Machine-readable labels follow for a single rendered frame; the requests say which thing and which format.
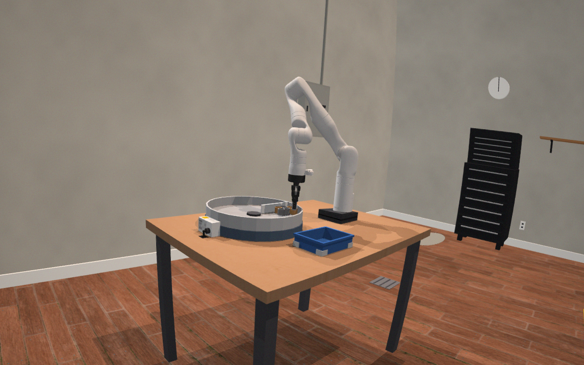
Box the blue crate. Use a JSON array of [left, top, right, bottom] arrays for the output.
[[293, 226, 353, 257]]

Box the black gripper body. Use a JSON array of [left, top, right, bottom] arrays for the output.
[[288, 174, 305, 191]]

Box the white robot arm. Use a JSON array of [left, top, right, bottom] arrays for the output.
[[285, 77, 358, 212]]

